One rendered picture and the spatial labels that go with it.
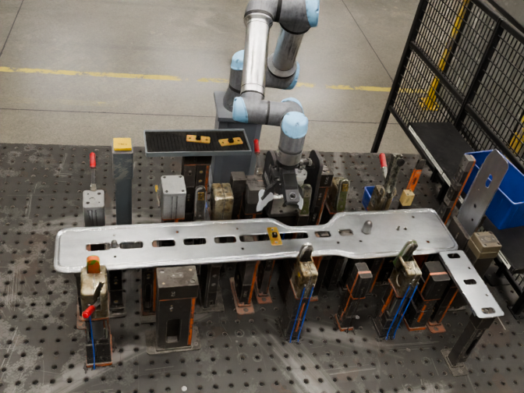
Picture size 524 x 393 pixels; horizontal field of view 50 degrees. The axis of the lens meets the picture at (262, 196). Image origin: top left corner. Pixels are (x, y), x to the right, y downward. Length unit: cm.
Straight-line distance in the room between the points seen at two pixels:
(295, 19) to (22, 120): 271
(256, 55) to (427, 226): 90
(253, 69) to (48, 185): 116
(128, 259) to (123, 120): 249
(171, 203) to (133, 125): 229
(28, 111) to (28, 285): 233
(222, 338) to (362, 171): 123
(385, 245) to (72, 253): 104
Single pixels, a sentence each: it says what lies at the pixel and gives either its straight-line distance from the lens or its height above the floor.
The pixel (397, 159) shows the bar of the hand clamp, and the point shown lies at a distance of 209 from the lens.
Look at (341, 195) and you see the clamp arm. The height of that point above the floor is 105.
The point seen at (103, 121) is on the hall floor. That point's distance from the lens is 422.
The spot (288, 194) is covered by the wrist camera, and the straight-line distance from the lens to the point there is 172.
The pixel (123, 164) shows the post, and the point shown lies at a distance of 203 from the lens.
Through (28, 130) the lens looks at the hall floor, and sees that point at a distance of 416.
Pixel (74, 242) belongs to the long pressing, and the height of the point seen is 100.
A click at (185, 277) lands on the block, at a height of 103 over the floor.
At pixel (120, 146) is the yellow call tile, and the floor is 116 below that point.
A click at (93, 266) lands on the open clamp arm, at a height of 108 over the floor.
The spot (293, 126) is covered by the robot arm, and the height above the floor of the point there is 146.
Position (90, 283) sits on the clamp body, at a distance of 169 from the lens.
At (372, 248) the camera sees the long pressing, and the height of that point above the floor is 100.
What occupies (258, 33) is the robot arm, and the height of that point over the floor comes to 158.
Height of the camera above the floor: 234
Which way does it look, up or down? 40 degrees down
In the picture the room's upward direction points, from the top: 10 degrees clockwise
